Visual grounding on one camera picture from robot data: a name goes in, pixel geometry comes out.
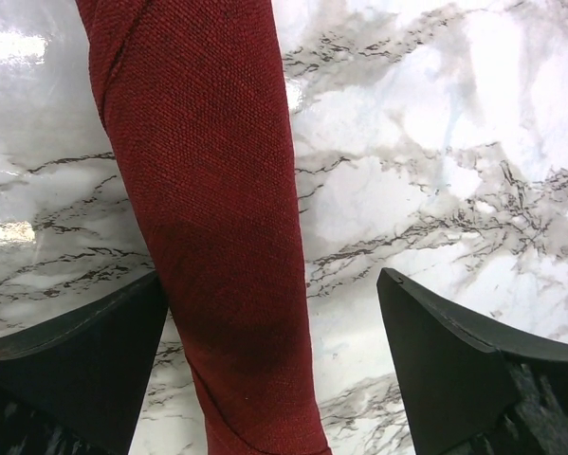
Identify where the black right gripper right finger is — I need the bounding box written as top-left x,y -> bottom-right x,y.
377,268 -> 568,455

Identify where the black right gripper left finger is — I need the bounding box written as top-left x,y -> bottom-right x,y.
0,273 -> 167,454

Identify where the red cloth napkin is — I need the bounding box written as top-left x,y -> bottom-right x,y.
77,1 -> 329,454

